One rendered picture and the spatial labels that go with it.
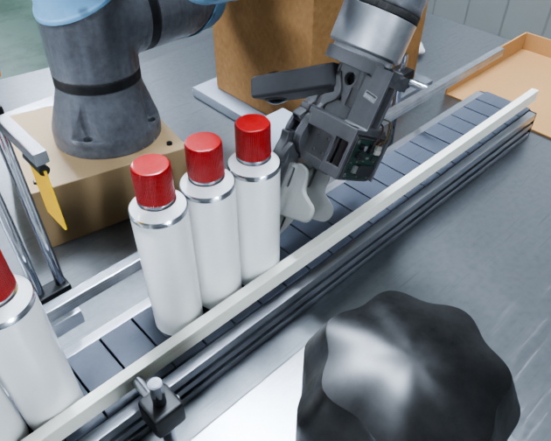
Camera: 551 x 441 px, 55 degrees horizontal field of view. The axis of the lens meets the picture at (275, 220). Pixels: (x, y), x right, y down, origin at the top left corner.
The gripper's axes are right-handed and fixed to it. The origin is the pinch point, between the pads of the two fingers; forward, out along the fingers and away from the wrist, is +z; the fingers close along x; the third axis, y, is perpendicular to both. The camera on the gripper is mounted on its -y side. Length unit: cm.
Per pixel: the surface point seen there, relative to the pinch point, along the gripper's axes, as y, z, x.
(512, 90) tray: -4, -25, 63
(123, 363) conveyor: 0.8, 15.4, -15.9
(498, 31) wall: -69, -53, 203
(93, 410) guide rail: 4.9, 15.7, -21.6
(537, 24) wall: -52, -59, 196
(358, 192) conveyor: -0.7, -3.4, 16.8
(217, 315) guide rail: 4.8, 7.9, -9.8
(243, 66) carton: -33.7, -11.0, 21.6
